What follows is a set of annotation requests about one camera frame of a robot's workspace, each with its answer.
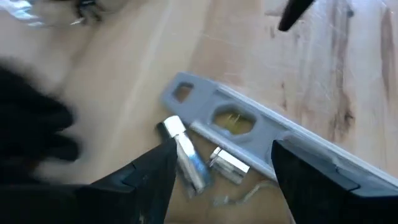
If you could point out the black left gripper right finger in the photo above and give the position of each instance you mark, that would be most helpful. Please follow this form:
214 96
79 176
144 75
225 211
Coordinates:
326 199

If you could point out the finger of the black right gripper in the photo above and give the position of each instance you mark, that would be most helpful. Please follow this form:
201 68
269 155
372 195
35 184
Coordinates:
293 14

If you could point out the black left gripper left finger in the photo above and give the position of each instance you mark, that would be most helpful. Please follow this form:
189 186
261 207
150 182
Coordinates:
93 202

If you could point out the long chrome socket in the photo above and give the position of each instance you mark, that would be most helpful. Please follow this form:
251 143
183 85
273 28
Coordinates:
189 155

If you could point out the silver metal peg hook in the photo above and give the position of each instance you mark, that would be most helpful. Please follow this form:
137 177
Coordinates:
252 191

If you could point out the black work glove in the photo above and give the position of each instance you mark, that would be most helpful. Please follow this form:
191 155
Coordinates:
28 124

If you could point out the short chrome socket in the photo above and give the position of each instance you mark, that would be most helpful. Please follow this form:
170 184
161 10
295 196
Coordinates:
228 165

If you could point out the white flat device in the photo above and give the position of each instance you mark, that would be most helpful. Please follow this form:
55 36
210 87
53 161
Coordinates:
205 99

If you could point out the black C-clamp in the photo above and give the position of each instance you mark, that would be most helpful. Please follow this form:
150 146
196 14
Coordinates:
88 11

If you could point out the clear safety glasses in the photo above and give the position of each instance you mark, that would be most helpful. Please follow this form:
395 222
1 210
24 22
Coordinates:
18 11

